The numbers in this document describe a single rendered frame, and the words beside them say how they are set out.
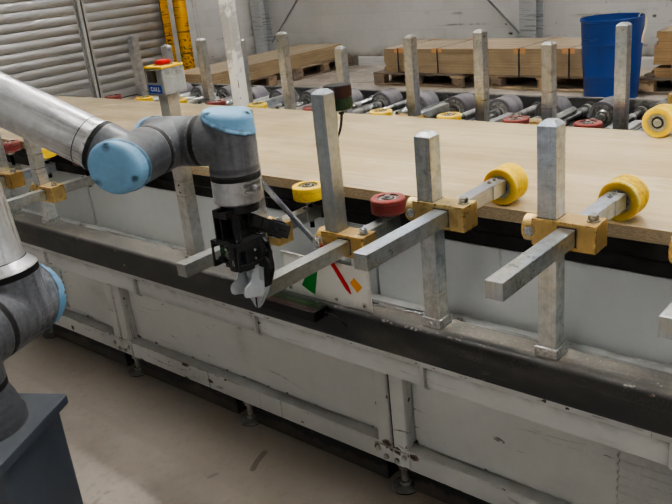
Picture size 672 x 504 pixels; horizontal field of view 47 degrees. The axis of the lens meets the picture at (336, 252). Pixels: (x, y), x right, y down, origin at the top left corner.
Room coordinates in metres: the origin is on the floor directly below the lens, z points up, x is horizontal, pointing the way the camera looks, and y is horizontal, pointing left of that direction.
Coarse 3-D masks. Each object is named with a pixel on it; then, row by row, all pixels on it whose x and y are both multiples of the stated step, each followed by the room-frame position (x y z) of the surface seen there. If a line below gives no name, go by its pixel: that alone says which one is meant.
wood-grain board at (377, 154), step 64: (0, 128) 3.20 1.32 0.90; (128, 128) 2.89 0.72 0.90; (256, 128) 2.63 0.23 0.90; (384, 128) 2.41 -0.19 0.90; (448, 128) 2.32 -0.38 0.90; (512, 128) 2.23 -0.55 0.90; (576, 128) 2.14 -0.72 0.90; (384, 192) 1.73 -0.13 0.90; (448, 192) 1.67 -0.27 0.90; (576, 192) 1.57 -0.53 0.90
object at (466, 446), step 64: (448, 256) 1.63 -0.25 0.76; (512, 256) 1.52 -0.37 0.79; (576, 256) 1.43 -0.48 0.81; (640, 256) 1.35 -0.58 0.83; (64, 320) 2.90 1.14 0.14; (128, 320) 2.60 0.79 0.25; (192, 320) 2.37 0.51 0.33; (512, 320) 1.52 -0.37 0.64; (576, 320) 1.43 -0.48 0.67; (640, 320) 1.34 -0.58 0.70; (192, 384) 2.41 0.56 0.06; (256, 384) 2.18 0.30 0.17; (320, 384) 1.99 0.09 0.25; (384, 384) 1.78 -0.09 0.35; (320, 448) 2.00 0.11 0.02; (448, 448) 1.69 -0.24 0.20; (512, 448) 1.57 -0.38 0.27; (576, 448) 1.46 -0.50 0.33
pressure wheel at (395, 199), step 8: (392, 192) 1.69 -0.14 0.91; (376, 200) 1.65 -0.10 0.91; (384, 200) 1.64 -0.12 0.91; (392, 200) 1.63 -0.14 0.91; (400, 200) 1.63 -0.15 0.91; (376, 208) 1.64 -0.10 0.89; (384, 208) 1.62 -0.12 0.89; (392, 208) 1.62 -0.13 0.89; (400, 208) 1.63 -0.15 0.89; (384, 216) 1.63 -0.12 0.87; (392, 216) 1.65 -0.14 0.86
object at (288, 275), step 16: (368, 224) 1.62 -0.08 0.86; (384, 224) 1.62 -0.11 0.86; (400, 224) 1.66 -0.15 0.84; (336, 240) 1.54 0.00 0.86; (304, 256) 1.47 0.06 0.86; (320, 256) 1.46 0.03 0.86; (336, 256) 1.50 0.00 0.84; (288, 272) 1.39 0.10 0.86; (304, 272) 1.42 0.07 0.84; (272, 288) 1.36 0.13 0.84
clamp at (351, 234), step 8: (320, 232) 1.60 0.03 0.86; (328, 232) 1.57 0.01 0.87; (336, 232) 1.56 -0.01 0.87; (344, 232) 1.56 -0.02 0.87; (352, 232) 1.55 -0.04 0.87; (368, 232) 1.54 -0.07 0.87; (328, 240) 1.57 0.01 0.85; (352, 240) 1.53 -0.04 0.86; (360, 240) 1.51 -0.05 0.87; (368, 240) 1.52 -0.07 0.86; (352, 248) 1.53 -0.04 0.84; (352, 256) 1.53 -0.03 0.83
